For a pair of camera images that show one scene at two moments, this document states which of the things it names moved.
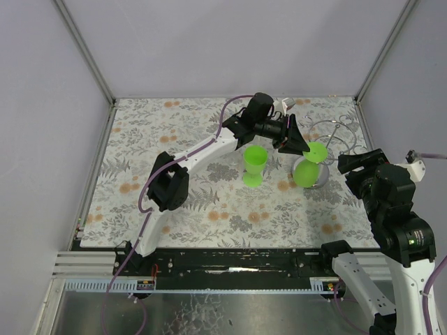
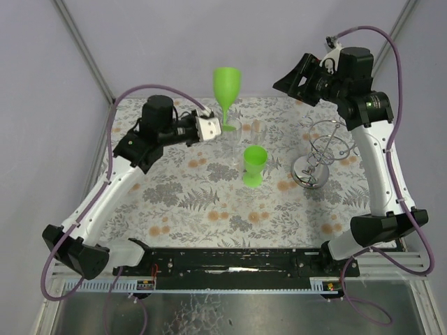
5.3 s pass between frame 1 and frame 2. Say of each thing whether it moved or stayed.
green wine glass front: moved
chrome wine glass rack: stayed
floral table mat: stayed
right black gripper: moved
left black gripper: moved
